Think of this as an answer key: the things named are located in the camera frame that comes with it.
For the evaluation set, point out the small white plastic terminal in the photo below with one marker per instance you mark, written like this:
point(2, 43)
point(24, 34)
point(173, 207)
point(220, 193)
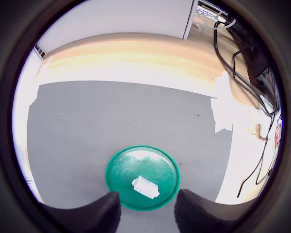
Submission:
point(145, 187)

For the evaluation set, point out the round green lid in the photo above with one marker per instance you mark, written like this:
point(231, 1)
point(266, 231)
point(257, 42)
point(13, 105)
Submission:
point(126, 170)

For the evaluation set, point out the dark grey mat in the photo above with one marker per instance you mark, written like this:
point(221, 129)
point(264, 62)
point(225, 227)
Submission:
point(111, 116)

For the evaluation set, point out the red printed label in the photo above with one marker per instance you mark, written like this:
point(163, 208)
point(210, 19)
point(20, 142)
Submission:
point(277, 137)

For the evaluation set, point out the black stand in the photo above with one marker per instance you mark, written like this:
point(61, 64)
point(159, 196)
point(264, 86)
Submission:
point(252, 55)

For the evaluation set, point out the white partition panel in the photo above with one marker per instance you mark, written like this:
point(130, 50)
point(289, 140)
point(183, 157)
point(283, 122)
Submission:
point(123, 19)

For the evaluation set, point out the silver metal bracket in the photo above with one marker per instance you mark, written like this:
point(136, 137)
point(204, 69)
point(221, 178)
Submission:
point(40, 51)

